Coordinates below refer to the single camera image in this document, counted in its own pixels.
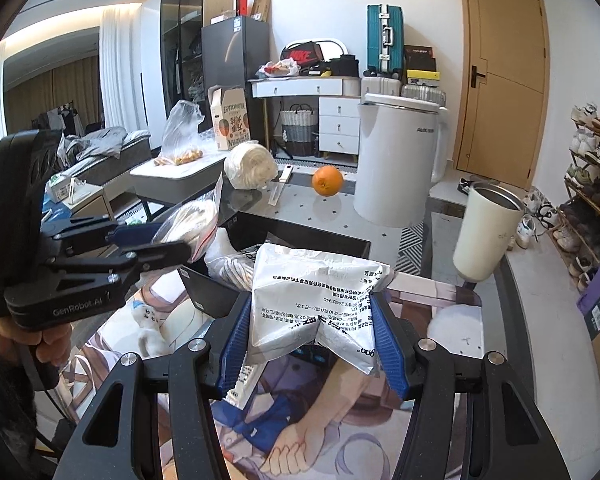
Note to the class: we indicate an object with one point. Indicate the shoe rack with shoes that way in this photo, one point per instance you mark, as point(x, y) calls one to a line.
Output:
point(595, 135)

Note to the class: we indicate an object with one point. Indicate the black fridge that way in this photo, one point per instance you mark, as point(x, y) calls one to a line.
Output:
point(235, 70)

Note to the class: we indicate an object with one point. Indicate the printed table mat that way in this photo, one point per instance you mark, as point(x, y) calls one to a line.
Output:
point(305, 435)

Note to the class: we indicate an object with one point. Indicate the grey ottoman bench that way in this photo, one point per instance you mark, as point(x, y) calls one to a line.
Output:
point(175, 180)

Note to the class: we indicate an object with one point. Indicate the plastic bag of food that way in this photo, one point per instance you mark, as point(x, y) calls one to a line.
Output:
point(277, 69)

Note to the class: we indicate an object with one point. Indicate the black and yellow box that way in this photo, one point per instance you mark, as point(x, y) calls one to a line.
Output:
point(422, 78)

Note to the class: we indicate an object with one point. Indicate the cream tumbler cup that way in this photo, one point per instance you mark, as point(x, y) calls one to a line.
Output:
point(485, 235)

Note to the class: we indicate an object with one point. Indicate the wooden shoe rack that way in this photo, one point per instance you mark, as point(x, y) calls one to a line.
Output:
point(587, 160)

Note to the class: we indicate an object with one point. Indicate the printed fruit cardboard box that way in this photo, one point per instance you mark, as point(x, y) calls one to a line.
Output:
point(230, 120)

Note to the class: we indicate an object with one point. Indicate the black storage box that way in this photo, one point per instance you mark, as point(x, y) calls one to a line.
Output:
point(300, 237)

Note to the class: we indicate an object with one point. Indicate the dark glass wardrobe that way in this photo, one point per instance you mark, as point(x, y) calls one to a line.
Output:
point(180, 35)

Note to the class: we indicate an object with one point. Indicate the brown curtain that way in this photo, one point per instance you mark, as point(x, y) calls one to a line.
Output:
point(55, 95)

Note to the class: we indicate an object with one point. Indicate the flat brown cardboard box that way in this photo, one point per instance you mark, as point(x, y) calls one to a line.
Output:
point(260, 6)

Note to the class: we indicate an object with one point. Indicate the teal suitcase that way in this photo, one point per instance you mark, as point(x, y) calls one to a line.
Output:
point(384, 40)

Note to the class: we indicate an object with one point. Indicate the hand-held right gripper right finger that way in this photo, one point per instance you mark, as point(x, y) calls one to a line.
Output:
point(392, 345)

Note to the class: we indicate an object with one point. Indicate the black bag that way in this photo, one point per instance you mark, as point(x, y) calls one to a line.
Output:
point(344, 66)

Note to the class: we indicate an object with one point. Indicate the red and black shoe box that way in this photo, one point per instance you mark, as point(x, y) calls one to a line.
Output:
point(300, 55)

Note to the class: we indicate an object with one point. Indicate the white printed packet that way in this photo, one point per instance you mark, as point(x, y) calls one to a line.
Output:
point(310, 300)

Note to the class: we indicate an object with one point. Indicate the wooden door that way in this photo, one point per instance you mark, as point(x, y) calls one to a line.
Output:
point(505, 85)

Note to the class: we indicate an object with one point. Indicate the black and white patterned rug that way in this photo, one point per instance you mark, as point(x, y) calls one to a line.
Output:
point(412, 250)

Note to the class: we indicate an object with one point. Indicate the orange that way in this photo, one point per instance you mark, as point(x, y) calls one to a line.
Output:
point(327, 181)

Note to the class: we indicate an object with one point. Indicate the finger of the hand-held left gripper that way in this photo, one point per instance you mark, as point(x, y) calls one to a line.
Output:
point(130, 234)
point(165, 252)

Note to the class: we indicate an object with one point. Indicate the white striped soft bundle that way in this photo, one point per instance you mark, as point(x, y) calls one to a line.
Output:
point(237, 271)

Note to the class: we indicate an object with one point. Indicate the person's left hand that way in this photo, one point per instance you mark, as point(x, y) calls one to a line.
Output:
point(55, 345)

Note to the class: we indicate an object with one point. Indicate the silver suitcase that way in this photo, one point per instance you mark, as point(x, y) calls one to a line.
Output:
point(422, 92)

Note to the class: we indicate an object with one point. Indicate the bed with grey duvet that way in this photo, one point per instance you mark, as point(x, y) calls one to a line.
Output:
point(110, 150)

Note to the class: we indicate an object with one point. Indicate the white curtain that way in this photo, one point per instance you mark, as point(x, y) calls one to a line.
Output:
point(122, 70)

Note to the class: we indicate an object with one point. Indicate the beige suitcase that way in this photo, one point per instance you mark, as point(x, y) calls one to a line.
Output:
point(380, 85)

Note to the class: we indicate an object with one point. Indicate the white cylindrical appliance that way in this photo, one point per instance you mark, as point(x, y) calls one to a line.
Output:
point(395, 160)

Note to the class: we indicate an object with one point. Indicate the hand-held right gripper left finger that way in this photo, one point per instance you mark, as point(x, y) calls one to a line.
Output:
point(235, 345)

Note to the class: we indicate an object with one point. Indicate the plastic bag of small oranges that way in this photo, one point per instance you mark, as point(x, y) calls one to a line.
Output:
point(180, 135)

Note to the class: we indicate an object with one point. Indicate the wicker basket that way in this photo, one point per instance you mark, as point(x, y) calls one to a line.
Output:
point(300, 130)

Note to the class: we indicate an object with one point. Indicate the white dresser desk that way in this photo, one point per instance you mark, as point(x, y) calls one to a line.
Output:
point(337, 125)

